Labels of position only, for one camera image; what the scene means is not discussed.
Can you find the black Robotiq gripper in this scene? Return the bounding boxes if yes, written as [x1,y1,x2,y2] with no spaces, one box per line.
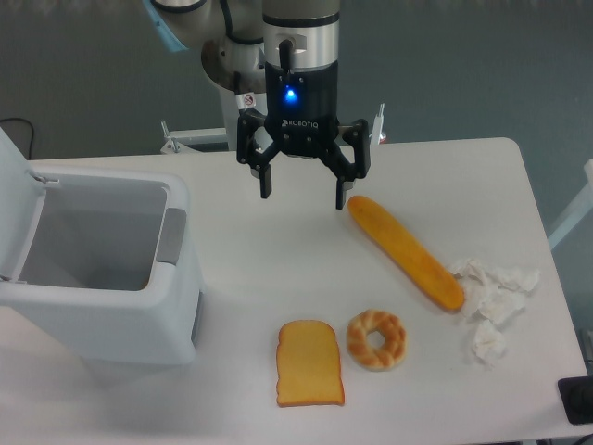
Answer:
[236,62,371,210]

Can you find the white trash can lid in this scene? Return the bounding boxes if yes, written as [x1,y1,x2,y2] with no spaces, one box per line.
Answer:
[1,131,45,280]

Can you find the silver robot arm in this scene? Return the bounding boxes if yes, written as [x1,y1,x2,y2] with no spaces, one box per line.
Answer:
[146,1,371,209]

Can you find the white trash can body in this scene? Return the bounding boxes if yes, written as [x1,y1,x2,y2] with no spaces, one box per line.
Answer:
[1,167,203,365]

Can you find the long orange baguette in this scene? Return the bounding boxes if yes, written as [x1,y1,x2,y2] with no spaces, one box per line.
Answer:
[347,196,465,312]

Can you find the orange toast slice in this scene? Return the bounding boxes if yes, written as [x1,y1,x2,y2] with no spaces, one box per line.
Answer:
[276,320,346,408]

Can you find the crumpled white tissue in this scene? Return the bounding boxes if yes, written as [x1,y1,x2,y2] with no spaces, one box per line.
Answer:
[448,258,541,368]

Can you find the black device at table edge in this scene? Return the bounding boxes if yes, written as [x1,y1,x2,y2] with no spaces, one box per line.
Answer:
[558,376,593,425]

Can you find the braided ring bread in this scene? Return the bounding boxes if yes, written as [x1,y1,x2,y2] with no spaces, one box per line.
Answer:
[347,309,408,372]

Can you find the white frame bar right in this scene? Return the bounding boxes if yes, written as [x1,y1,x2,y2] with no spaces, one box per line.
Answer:
[548,159,592,250]

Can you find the black floor cable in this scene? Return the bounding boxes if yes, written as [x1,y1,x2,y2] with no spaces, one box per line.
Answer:
[0,117,36,161]

